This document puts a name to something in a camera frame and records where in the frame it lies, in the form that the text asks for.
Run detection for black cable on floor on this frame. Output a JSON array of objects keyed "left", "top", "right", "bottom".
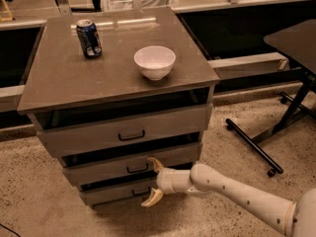
[{"left": 0, "top": 222, "right": 22, "bottom": 237}]

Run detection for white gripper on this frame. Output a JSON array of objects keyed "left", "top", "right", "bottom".
[{"left": 141, "top": 157, "right": 192, "bottom": 207}]

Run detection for clear wire basket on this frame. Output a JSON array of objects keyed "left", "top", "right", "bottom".
[{"left": 102, "top": 0, "right": 178, "bottom": 11}]

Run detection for grey drawer cabinet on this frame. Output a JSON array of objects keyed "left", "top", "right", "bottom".
[{"left": 18, "top": 7, "right": 218, "bottom": 193}]

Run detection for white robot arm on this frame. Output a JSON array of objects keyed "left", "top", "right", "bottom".
[{"left": 141, "top": 157, "right": 316, "bottom": 237}]

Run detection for white bowl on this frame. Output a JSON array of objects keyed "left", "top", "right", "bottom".
[{"left": 134, "top": 45, "right": 176, "bottom": 81}]

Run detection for black rolling side table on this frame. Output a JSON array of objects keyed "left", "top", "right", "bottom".
[{"left": 226, "top": 19, "right": 316, "bottom": 177}]

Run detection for grey railing beam left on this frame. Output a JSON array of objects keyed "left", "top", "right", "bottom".
[{"left": 0, "top": 85, "right": 25, "bottom": 113}]

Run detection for blue soda can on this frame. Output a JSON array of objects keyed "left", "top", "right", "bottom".
[{"left": 76, "top": 19, "right": 102, "bottom": 58}]

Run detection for grey railing beam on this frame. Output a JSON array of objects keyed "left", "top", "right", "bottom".
[
  {"left": 208, "top": 52, "right": 289, "bottom": 80},
  {"left": 0, "top": 85, "right": 25, "bottom": 113}
]

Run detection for grey railing beam right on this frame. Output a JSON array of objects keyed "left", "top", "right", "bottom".
[{"left": 208, "top": 52, "right": 289, "bottom": 80}]

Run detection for grey drawer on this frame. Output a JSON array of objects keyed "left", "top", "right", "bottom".
[
  {"left": 38, "top": 104, "right": 212, "bottom": 157},
  {"left": 79, "top": 179, "right": 155, "bottom": 206},
  {"left": 62, "top": 142, "right": 201, "bottom": 186}
]

